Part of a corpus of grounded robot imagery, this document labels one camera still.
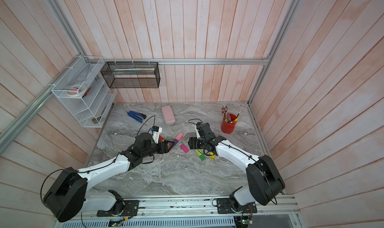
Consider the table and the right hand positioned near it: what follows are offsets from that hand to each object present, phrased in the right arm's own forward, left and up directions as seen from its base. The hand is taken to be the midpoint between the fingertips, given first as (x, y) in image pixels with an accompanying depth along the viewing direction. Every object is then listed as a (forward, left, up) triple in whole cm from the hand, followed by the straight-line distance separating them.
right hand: (191, 141), depth 89 cm
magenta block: (-1, +4, -7) cm, 9 cm away
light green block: (-9, -4, +4) cm, 11 cm away
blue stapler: (+25, +43, -6) cm, 50 cm away
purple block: (+4, +11, -8) cm, 14 cm away
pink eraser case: (+23, +17, -4) cm, 29 cm away
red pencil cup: (+11, -24, -1) cm, 26 cm away
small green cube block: (-7, -7, -8) cm, 12 cm away
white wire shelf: (+6, +54, +21) cm, 59 cm away
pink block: (+8, +8, -8) cm, 14 cm away
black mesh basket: (+45, +44, +17) cm, 65 cm away
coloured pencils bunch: (+15, -22, +6) cm, 28 cm away
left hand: (-5, +13, +3) cm, 14 cm away
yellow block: (-7, -13, -8) cm, 16 cm away
